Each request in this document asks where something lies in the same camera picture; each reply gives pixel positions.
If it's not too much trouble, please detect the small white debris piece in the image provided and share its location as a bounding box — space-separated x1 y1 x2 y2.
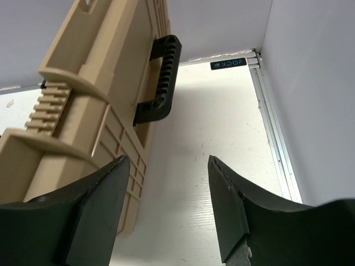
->
6 100 14 108

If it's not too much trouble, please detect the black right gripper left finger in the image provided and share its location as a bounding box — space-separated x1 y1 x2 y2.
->
1 156 130 265

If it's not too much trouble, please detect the tan plastic toolbox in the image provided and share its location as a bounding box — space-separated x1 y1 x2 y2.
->
1 1 182 238

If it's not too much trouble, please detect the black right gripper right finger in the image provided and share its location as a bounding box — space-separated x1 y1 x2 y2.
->
208 156 354 265

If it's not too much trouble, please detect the aluminium table frame rail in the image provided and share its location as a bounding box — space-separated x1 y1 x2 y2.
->
247 49 302 203

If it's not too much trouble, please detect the blue XDOF label sticker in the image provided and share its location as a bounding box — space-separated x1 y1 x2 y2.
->
210 58 247 70

